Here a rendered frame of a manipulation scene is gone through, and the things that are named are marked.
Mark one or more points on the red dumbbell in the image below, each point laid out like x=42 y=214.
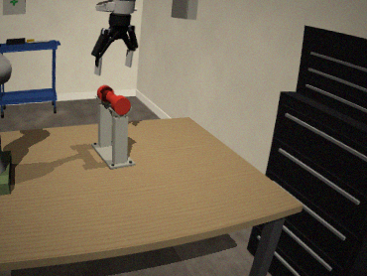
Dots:
x=120 y=104

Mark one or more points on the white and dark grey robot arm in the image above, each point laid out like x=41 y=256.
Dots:
x=117 y=7

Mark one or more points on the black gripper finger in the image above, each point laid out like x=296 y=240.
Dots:
x=104 y=41
x=131 y=48

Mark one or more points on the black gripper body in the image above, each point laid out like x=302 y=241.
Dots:
x=118 y=23

